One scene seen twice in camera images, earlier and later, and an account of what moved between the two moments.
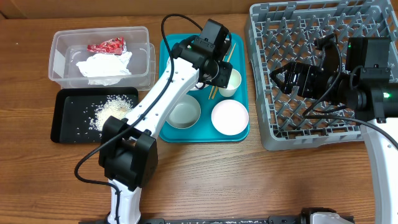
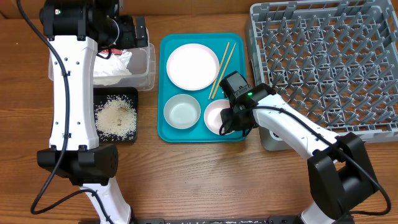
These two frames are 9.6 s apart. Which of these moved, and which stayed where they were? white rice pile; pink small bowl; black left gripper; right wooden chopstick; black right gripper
Moved: black left gripper; black right gripper; pink small bowl
Stayed: white rice pile; right wooden chopstick
